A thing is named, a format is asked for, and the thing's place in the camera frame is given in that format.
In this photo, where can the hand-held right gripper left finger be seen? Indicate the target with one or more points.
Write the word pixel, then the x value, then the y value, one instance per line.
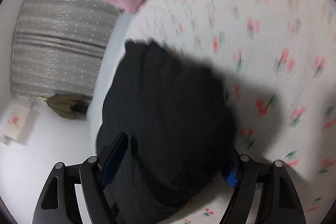
pixel 115 159

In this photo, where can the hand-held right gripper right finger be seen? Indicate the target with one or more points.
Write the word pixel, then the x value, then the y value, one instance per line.
pixel 231 177

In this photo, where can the black long coat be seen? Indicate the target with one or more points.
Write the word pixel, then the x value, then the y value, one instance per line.
pixel 162 108

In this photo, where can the olive green jacket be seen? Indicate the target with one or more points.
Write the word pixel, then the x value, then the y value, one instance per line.
pixel 65 108

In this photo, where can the white printed bag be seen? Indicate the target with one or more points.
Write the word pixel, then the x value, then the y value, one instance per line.
pixel 14 123

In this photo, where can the grey star-patterned curtain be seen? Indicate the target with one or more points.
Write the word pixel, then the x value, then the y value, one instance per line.
pixel 57 35

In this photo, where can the floral white bed sheet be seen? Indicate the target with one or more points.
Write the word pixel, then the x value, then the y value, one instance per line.
pixel 262 29

